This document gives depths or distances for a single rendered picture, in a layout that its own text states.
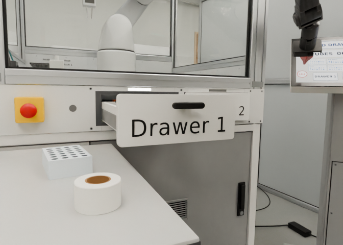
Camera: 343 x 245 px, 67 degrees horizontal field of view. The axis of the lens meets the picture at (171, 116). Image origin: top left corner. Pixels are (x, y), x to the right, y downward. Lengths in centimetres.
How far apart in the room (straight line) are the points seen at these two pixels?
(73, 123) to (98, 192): 50
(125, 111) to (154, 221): 24
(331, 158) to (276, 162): 117
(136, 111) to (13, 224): 28
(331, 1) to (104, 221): 219
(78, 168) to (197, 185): 61
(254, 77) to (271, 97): 139
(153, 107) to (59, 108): 39
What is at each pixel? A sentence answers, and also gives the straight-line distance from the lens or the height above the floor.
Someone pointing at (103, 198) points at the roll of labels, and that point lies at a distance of 40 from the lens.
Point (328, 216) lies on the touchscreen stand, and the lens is 151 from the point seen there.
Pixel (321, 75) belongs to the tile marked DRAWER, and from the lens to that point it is 131.
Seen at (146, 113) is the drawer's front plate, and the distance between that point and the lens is 55.
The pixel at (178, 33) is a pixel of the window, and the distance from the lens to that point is 98.
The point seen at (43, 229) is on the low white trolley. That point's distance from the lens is 39.
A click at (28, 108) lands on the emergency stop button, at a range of 79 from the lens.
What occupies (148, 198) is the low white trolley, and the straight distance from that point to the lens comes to 45.
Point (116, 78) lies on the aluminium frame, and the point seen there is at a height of 97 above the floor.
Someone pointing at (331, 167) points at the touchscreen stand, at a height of 59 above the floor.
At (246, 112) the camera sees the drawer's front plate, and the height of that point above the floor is 85.
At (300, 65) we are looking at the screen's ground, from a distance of 134.
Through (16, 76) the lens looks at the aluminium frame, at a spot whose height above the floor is 97.
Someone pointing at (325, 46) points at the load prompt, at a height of 115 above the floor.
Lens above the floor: 94
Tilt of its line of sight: 6 degrees down
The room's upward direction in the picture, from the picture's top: 1 degrees clockwise
